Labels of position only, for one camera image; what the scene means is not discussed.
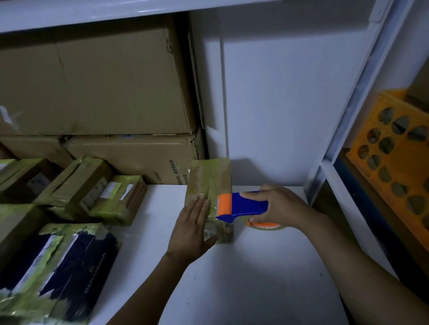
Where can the person's right forearm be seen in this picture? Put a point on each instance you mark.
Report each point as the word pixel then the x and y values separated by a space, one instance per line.
pixel 365 271

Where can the person's left middle finger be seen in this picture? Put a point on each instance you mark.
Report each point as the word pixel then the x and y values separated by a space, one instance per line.
pixel 199 211

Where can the long parcel with white label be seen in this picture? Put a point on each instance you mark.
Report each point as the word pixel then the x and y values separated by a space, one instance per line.
pixel 75 187

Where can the white metal shelf post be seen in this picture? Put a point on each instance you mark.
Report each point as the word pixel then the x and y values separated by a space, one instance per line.
pixel 362 90

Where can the blue metal shelf beam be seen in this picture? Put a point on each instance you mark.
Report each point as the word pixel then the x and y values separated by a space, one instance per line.
pixel 375 214

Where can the person's left little finger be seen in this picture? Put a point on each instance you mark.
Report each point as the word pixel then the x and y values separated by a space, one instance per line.
pixel 181 221

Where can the taped parcel with grey label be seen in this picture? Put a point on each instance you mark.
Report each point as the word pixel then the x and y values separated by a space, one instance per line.
pixel 26 179

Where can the printed wide cardboard box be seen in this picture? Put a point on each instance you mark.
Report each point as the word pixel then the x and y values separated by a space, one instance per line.
pixel 140 157

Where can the large plain cardboard box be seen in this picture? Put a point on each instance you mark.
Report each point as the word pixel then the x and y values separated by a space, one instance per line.
pixel 100 80

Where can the small parcel with white label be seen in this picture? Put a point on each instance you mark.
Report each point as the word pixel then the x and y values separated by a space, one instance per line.
pixel 117 199

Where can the white upper shelf board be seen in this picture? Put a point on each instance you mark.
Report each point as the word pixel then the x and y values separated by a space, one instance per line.
pixel 100 13

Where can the small taped cardboard parcel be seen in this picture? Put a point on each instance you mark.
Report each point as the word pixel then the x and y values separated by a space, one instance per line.
pixel 211 180

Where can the person's left hand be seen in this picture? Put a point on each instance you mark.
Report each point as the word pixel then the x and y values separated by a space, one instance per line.
pixel 187 237

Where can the person's right hand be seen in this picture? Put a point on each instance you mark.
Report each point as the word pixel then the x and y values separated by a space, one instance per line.
pixel 288 206

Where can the dark blue taped box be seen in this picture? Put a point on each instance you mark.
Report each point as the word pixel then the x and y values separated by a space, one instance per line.
pixel 67 271

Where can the orange plastic crate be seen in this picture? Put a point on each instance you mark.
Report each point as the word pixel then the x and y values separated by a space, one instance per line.
pixel 392 160

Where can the person's left forearm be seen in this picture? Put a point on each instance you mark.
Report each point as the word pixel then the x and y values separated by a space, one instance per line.
pixel 147 291

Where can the flat plain cardboard box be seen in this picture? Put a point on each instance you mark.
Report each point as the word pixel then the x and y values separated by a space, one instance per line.
pixel 37 147

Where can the person's right thumb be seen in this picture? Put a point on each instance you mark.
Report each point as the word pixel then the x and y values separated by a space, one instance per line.
pixel 258 220

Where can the brown parcel with green tape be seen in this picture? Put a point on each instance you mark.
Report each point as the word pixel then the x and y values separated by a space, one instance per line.
pixel 16 231

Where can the blue and orange tape dispenser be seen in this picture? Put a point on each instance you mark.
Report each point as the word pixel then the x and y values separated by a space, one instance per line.
pixel 243 207

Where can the person's left thumb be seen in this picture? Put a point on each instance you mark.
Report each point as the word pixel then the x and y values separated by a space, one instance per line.
pixel 210 241

